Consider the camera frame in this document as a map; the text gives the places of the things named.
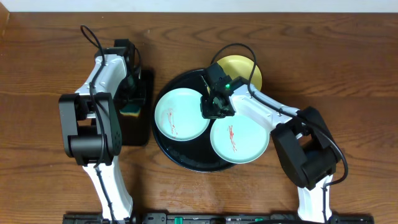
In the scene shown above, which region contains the green yellow sponge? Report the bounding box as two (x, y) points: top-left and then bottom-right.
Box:
(119, 104), (141, 117)

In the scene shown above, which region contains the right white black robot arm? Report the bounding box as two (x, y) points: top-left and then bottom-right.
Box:
(201, 63), (346, 223)

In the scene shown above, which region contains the black rectangular tray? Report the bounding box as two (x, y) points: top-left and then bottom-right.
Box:
(116, 70), (154, 146)

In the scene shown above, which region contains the black cable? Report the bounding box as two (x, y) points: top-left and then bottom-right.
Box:
(80, 24), (118, 223)
(210, 42), (349, 223)

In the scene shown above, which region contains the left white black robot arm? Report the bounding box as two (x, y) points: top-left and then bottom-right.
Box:
(58, 39), (153, 223)

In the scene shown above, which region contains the black round tray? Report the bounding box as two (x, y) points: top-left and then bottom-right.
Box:
(152, 69), (235, 172)

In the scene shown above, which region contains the right black cable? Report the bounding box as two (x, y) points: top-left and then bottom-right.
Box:
(210, 42), (349, 223)

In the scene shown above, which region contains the left black cable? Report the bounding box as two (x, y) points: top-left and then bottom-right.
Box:
(80, 24), (118, 223)

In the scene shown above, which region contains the yellow plate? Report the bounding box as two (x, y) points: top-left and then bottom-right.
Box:
(216, 55), (262, 90)

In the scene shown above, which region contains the light green plate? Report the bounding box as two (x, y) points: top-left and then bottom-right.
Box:
(154, 88), (210, 141)
(210, 115), (270, 164)

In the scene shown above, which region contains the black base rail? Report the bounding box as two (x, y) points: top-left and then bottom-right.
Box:
(62, 213), (375, 224)

